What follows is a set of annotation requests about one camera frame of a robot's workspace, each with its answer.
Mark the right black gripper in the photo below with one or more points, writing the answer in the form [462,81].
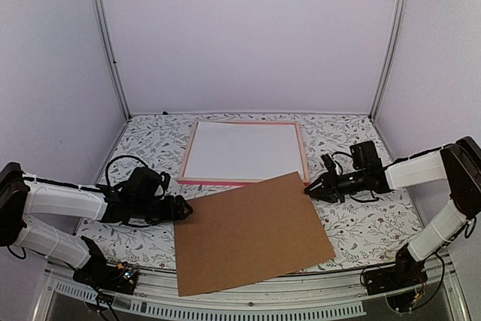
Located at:
[328,182]

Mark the brown cardboard backing board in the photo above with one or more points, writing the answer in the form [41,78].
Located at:
[247,235]

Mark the right aluminium corner post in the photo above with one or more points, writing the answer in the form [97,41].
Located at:
[388,60]

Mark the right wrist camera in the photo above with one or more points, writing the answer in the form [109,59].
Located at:
[330,164]

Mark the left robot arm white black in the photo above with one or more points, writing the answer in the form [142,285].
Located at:
[25,195]

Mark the pink wooden picture frame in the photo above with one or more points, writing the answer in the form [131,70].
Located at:
[186,170]

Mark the front aluminium rail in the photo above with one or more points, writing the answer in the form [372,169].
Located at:
[340,295]

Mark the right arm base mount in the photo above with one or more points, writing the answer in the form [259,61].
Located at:
[394,279]

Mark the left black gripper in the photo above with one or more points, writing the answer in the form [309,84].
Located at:
[179,208]

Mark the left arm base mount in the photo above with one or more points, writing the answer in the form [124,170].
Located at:
[98,274]

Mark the landscape photo print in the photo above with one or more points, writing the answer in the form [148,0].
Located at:
[244,152]

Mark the aluminium corner post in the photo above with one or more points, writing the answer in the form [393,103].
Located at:
[112,64]
[388,60]

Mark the left aluminium corner post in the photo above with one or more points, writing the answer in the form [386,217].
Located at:
[112,64]

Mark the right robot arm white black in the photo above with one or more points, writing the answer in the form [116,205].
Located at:
[457,163]

